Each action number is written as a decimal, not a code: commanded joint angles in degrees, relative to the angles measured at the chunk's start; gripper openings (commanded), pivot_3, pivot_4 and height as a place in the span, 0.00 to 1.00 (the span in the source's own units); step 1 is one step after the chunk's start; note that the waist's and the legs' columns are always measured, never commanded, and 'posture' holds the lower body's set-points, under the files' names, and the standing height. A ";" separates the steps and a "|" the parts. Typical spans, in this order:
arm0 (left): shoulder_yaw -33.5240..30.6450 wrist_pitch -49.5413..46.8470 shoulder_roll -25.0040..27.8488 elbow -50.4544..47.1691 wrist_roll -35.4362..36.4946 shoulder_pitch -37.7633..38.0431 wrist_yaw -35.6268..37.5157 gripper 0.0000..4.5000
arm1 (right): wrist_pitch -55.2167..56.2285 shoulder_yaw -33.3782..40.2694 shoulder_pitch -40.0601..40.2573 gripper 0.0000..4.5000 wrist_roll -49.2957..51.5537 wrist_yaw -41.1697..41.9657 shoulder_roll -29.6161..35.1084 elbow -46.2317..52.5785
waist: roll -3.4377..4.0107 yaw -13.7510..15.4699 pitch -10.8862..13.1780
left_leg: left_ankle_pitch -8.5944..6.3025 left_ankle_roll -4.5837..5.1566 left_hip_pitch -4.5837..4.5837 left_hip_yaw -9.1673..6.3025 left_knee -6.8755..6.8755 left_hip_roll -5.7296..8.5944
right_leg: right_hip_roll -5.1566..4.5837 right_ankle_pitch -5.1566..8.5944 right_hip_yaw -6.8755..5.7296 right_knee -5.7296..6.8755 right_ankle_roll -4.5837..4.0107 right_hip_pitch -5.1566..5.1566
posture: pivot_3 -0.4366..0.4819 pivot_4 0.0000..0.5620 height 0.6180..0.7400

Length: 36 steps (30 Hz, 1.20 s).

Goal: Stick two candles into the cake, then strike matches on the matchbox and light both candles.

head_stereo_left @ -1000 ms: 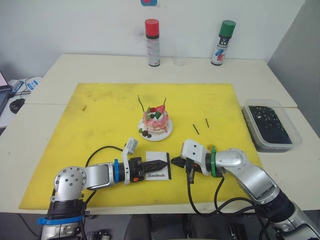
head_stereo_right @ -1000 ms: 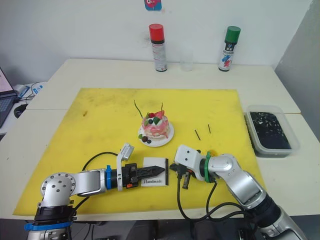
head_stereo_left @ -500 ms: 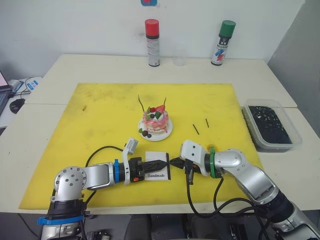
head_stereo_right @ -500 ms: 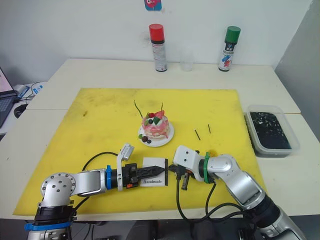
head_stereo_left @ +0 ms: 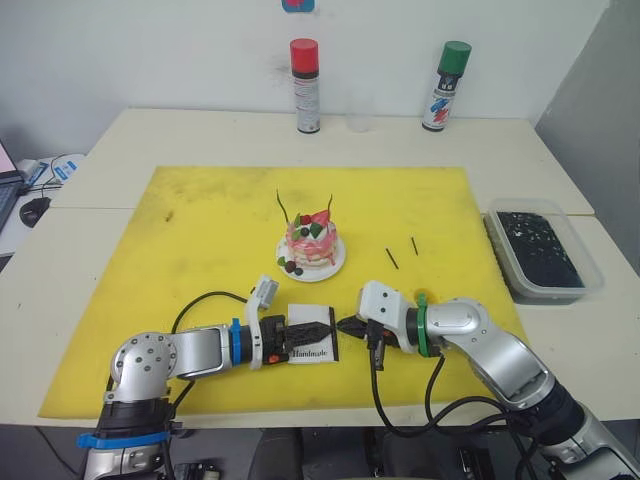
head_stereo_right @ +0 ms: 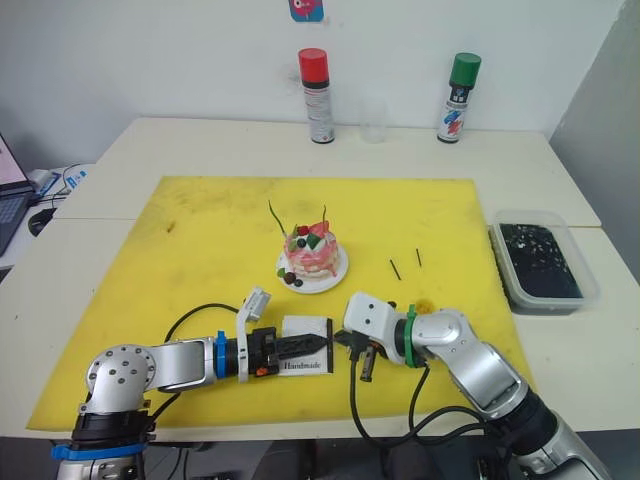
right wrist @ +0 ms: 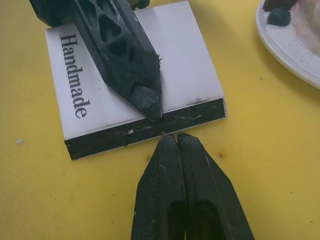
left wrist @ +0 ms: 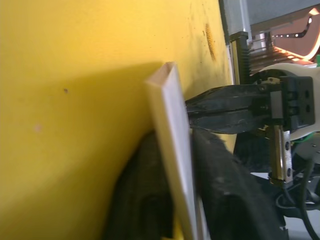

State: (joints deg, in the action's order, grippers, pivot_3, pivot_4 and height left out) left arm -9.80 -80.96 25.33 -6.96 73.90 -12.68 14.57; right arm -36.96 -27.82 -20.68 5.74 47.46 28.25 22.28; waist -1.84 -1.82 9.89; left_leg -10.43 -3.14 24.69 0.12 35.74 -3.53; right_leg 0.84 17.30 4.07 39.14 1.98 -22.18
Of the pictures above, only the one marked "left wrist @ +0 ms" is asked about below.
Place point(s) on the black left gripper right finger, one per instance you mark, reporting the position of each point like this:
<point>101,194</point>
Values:
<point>230,200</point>

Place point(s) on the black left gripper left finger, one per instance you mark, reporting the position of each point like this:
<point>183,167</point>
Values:
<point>140,190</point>

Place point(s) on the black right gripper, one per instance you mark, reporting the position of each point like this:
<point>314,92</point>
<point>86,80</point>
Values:
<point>298,102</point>

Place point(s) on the white matchbox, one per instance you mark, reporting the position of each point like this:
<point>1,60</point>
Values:
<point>172,130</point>

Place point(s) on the grey metal panel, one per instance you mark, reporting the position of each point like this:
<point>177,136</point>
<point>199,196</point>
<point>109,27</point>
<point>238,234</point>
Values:
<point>236,15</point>

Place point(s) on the black ribbed post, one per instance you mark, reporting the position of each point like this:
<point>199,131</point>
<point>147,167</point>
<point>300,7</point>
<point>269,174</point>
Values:
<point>241,57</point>

